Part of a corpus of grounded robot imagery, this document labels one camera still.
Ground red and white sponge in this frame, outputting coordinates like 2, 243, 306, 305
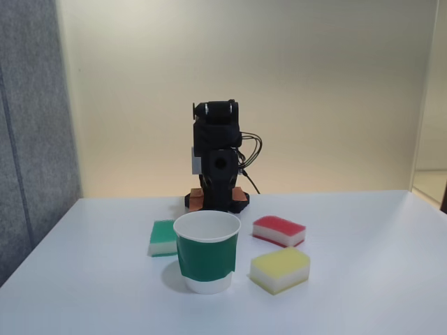
252, 215, 307, 248

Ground green and white sponge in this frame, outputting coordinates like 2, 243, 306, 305
147, 219, 179, 258

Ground white paper cup green band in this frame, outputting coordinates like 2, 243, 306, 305
173, 210, 242, 295

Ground yellow and white sponge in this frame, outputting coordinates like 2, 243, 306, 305
249, 246, 311, 296

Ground grey fabric partition panel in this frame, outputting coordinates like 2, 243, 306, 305
0, 0, 83, 288

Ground black power cable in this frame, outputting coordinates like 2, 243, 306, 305
242, 169, 261, 195

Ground thin black looped cable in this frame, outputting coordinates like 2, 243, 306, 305
237, 131, 264, 169

